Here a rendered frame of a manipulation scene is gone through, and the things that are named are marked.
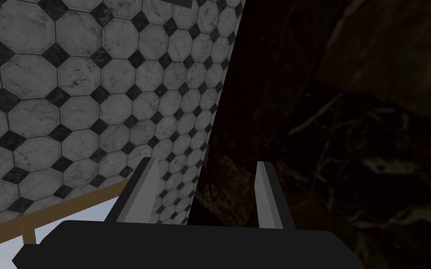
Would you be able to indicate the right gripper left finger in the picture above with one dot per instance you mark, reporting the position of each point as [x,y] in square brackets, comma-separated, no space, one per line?
[140,198]

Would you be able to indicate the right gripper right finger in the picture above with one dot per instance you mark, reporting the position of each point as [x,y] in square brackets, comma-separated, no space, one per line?
[269,201]

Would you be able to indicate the dark marble cabinet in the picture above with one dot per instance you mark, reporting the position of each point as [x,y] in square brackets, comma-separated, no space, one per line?
[331,112]

